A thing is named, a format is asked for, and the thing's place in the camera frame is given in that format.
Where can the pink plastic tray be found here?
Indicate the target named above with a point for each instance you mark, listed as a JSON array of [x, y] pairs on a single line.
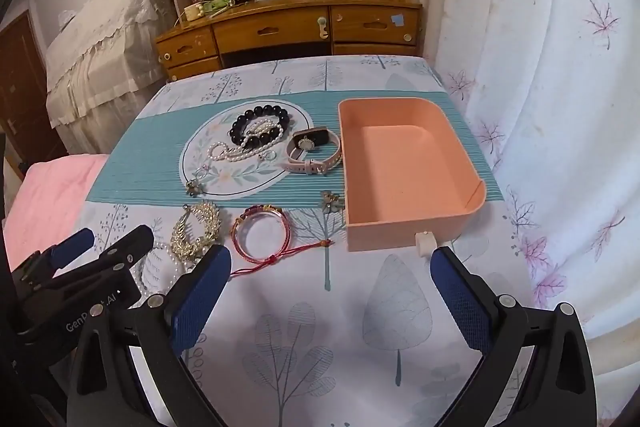
[[400, 157]]

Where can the pink blanket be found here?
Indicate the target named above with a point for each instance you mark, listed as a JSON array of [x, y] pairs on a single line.
[[45, 197]]

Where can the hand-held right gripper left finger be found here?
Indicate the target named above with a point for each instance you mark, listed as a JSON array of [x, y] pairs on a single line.
[[200, 302]]

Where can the gold leaf hair clip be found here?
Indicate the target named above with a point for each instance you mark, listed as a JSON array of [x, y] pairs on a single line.
[[210, 217]]

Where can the round pearl strand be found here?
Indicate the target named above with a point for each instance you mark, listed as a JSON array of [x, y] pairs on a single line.
[[138, 277]]

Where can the cream lace cover cloth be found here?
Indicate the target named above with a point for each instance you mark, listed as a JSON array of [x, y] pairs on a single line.
[[100, 47]]

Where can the gold flower brooch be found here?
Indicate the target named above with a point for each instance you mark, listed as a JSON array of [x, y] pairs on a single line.
[[193, 189]]

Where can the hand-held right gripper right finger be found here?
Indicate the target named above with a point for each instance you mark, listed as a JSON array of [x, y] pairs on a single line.
[[460, 302]]

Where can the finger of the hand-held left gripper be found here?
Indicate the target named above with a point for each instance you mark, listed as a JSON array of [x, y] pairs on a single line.
[[75, 247], [130, 243]]

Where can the tree print tablecloth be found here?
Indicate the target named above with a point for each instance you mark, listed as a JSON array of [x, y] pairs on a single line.
[[310, 307]]

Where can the flower claw hair clip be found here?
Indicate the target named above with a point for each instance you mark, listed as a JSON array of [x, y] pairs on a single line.
[[332, 202]]

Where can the brown wooden door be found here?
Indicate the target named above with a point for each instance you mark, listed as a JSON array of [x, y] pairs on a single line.
[[20, 97]]

